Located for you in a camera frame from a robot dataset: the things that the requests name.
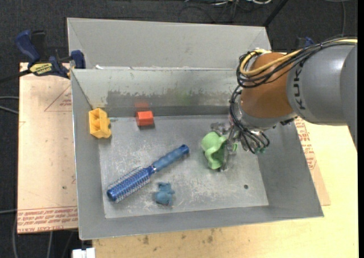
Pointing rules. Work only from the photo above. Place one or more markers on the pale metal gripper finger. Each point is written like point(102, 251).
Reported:
point(218, 128)
point(225, 154)

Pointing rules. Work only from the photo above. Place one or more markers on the light green plastic toy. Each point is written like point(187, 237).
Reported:
point(211, 146)

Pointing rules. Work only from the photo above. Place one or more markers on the grey metal bin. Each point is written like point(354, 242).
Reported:
point(182, 191)

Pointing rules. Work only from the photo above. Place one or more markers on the blue toy animal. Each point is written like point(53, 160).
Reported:
point(163, 195)

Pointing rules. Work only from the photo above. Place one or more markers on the red-orange block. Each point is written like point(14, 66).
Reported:
point(144, 118)

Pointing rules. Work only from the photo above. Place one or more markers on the blue hairbrush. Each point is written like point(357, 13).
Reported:
point(133, 181)

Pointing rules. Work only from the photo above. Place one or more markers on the yellow plastic block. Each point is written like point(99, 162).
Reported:
point(99, 123)

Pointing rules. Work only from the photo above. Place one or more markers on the brown cardboard board red print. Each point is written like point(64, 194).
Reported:
point(45, 151)

